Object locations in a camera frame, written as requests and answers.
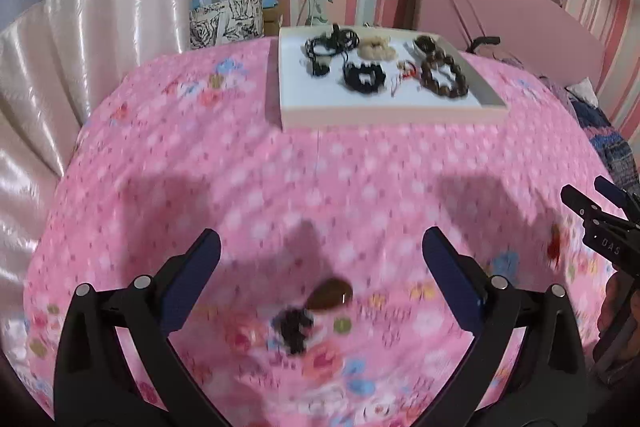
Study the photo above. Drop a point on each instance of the white shallow tray box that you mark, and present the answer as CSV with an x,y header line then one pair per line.
x,y
325,102

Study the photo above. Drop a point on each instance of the white cloth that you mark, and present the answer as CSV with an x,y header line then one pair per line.
x,y
585,91

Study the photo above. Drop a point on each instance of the white satin curtain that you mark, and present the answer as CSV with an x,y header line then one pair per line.
x,y
75,32

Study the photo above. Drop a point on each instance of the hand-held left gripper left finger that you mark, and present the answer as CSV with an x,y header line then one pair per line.
x,y
192,282

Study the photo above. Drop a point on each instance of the beige scrunchie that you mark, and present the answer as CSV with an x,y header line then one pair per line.
x,y
375,49

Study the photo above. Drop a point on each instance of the brown cardboard box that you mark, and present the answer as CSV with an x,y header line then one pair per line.
x,y
272,19

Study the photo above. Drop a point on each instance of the purple dotted cloth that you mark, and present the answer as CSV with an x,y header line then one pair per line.
x,y
550,86

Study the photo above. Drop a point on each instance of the pink floral blanket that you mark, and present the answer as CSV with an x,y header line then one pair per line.
x,y
200,147

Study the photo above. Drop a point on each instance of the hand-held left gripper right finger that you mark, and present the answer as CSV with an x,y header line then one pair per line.
x,y
452,279

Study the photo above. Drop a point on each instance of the black and white patterned bag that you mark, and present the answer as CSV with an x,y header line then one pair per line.
x,y
225,22

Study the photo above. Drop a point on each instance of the person's right hand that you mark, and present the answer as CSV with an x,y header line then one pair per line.
x,y
611,307

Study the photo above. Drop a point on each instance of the blue knit cloth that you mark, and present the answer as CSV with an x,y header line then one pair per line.
x,y
605,142

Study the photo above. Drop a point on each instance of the black scrunchie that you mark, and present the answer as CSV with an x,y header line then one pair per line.
x,y
352,74

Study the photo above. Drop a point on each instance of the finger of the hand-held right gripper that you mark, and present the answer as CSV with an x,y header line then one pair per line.
x,y
575,202
612,189

